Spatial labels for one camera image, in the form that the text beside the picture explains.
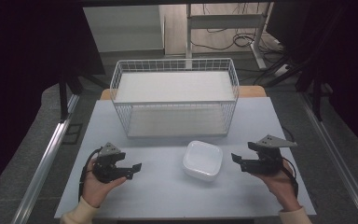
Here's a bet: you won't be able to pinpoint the white metal desk frame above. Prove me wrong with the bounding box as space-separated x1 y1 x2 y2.
185 3 275 70

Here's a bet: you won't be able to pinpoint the white square bowl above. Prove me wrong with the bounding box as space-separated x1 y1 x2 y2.
181 140 225 183

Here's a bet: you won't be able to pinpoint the black floor cables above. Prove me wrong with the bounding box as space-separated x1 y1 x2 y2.
189 3 285 53

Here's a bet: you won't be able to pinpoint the black square frame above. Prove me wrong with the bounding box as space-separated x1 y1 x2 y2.
62 122 84 146

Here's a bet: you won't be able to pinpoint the white power strip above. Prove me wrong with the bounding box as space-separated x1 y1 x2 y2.
272 63 291 77

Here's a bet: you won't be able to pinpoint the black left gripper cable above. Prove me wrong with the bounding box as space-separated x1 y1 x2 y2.
77 147 103 202

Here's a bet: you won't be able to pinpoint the pale grey table mat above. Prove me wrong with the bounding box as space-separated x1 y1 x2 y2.
53 96 318 220

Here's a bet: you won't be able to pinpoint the black stand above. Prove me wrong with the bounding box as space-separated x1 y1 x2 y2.
57 69 110 123
294 60 335 123

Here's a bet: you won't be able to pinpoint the white panel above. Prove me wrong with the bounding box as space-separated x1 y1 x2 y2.
82 4 166 53

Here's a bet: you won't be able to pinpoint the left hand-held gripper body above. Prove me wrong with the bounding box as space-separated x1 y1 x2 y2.
91 142 127 184

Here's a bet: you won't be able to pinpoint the wooden table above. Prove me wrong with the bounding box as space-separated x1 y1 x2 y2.
100 85 268 101

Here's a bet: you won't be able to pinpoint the person's left hand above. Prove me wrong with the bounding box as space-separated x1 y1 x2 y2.
81 157 128 209

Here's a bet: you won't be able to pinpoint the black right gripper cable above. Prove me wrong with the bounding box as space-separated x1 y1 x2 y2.
281 156 300 200

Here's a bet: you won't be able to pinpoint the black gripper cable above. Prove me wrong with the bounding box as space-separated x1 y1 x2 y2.
77 147 103 202
281 156 300 200

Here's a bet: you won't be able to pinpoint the person's right hand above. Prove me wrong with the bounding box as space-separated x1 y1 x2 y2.
252 160 302 213

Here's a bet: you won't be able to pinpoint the dark curtain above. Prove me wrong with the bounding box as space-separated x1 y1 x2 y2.
0 0 107 202
265 0 358 161

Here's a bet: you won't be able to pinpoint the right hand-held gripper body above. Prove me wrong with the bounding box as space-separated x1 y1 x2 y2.
247 133 298 175

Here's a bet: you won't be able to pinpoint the white wire storage rack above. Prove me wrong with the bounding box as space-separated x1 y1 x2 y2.
109 57 241 139

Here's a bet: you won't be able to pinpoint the aluminium rail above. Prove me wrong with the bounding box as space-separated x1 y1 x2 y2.
10 92 81 224
297 91 358 224

